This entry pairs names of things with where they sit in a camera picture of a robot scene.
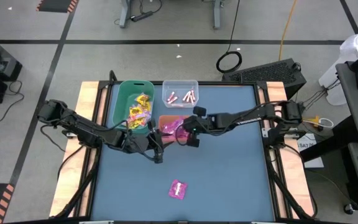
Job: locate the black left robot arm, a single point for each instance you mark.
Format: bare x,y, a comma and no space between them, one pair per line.
82,129

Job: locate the light wooden side board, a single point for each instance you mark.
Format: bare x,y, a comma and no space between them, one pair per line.
277,93
87,93

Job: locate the white paper sheet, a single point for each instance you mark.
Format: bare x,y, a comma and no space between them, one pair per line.
314,161

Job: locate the green plastic bin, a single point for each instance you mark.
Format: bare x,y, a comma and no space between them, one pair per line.
124,105

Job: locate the orange plastic bin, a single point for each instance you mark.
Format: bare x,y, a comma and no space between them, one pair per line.
166,119

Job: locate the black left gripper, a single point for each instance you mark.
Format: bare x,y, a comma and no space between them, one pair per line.
140,143

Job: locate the grey desk leg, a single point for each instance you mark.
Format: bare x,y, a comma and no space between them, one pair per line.
217,15
123,15

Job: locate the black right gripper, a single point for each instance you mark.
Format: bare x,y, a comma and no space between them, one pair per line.
199,124

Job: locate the purple Skittles candy pack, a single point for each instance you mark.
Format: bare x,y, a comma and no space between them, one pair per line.
183,136
170,127
177,189

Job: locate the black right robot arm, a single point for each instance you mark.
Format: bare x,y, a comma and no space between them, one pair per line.
259,116

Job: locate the clear plastic bin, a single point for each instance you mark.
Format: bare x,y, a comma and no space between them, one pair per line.
180,85

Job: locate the white plastic cover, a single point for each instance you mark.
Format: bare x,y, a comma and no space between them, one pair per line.
353,43

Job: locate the black computer tower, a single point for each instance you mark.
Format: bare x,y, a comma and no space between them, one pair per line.
269,73

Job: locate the black power strip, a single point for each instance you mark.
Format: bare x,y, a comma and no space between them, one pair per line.
141,16

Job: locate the black table frame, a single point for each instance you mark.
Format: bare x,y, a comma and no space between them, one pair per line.
213,83

